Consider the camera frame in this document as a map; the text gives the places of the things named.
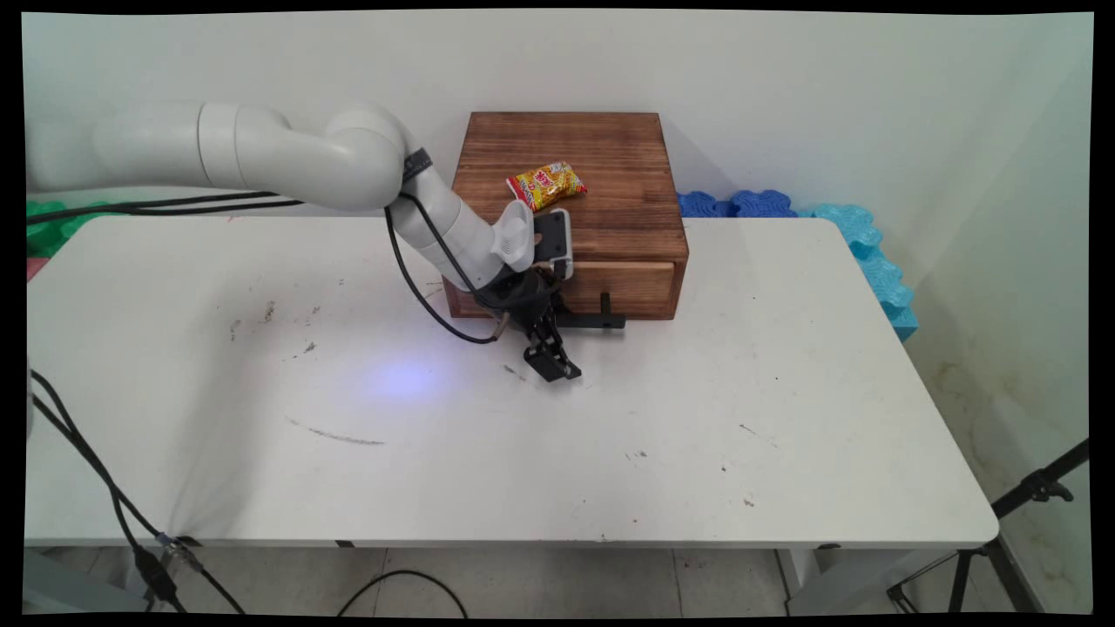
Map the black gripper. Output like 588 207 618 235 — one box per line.
475 268 583 383

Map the wooden drawer front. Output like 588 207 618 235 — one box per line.
449 259 677 320

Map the red yellow snack packet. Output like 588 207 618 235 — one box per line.
506 160 588 215

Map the brown wooden drawer cabinet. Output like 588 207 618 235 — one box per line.
442 111 690 321

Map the dark blue foam puzzle mat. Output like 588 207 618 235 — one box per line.
677 189 799 219

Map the cyan foam puzzle mat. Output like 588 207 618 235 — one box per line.
795 203 921 343

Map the white table leg panel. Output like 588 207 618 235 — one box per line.
775 547 961 617

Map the black tripod stand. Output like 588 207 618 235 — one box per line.
887 438 1091 616

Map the green foam puzzle mat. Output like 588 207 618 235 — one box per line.
25 199 132 259

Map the black drawer handle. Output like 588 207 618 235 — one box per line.
554 291 627 330

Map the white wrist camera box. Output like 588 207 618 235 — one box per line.
530 208 574 280

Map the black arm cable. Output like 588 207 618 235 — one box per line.
25 190 508 347

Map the black floor cable loop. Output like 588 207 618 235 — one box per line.
336 569 470 619

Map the black hanging cable bundle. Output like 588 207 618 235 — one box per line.
29 368 247 616

